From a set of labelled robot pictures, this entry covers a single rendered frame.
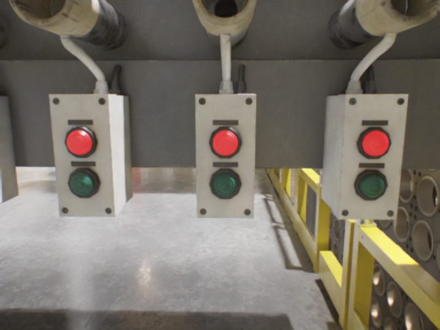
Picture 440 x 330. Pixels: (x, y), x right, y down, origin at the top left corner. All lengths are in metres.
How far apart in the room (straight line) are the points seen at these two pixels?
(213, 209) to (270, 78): 0.20
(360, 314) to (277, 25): 0.95
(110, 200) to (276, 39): 0.32
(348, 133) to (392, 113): 0.05
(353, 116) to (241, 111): 0.13
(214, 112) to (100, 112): 0.13
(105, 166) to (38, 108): 0.17
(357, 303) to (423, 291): 0.43
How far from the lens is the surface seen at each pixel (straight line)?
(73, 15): 0.40
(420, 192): 2.65
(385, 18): 0.40
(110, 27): 0.50
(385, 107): 0.46
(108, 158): 0.45
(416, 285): 0.87
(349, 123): 0.45
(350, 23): 0.48
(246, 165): 0.43
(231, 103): 0.42
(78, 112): 0.46
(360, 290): 1.23
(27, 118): 0.59
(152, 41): 0.56
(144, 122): 0.53
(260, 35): 0.55
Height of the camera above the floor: 0.76
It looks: 11 degrees down
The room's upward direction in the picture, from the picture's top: straight up
